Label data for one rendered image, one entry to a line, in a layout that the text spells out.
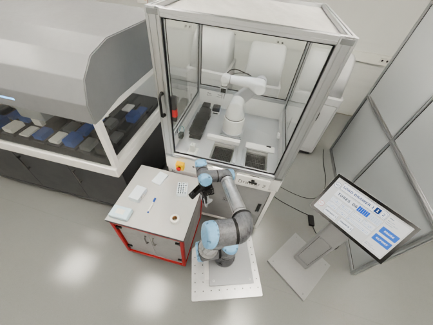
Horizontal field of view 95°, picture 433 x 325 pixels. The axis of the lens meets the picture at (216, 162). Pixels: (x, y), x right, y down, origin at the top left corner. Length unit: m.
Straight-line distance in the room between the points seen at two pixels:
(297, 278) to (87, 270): 2.06
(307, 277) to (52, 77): 2.63
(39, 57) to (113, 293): 1.92
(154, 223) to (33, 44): 1.35
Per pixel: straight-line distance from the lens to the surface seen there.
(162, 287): 2.27
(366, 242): 1.69
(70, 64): 1.52
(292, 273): 2.44
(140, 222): 1.67
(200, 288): 1.48
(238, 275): 1.51
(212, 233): 0.87
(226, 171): 1.19
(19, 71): 1.75
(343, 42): 1.20
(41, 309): 2.58
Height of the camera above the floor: 2.21
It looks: 47 degrees down
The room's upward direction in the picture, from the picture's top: 7 degrees clockwise
